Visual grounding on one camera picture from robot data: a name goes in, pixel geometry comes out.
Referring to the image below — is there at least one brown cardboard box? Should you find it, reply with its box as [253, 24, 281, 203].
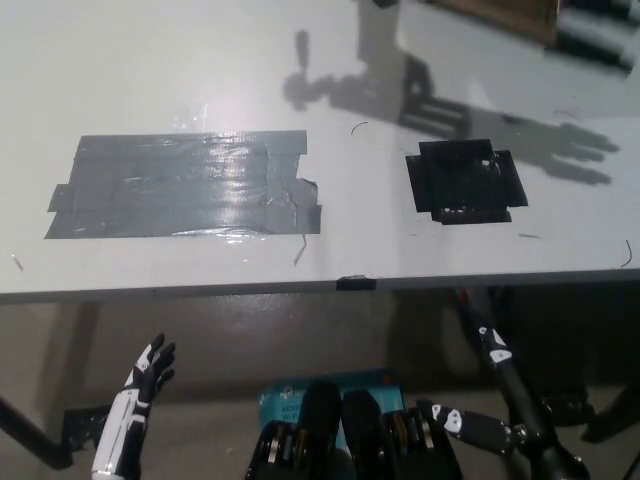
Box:
[429, 0, 559, 49]

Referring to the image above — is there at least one black tape square patch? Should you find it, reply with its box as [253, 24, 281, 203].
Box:
[404, 138, 530, 225]

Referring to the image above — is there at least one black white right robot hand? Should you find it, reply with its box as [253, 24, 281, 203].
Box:
[417, 299, 592, 480]

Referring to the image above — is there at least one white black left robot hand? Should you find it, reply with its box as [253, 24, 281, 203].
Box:
[91, 333, 177, 475]

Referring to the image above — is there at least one grey duct tape patch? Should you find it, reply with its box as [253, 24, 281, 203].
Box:
[43, 130, 323, 240]

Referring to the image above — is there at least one small black tape strip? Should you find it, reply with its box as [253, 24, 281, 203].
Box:
[337, 273, 377, 293]

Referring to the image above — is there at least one black floor tape patch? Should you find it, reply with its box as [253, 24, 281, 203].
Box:
[542, 383, 597, 426]
[63, 407, 112, 451]

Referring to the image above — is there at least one clear tape piece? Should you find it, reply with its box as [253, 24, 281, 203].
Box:
[171, 105, 209, 130]

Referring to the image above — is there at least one black striped equipment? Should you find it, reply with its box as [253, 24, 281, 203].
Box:
[554, 13, 640, 76]

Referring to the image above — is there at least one teal router box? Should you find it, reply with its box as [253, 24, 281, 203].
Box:
[257, 368, 406, 451]

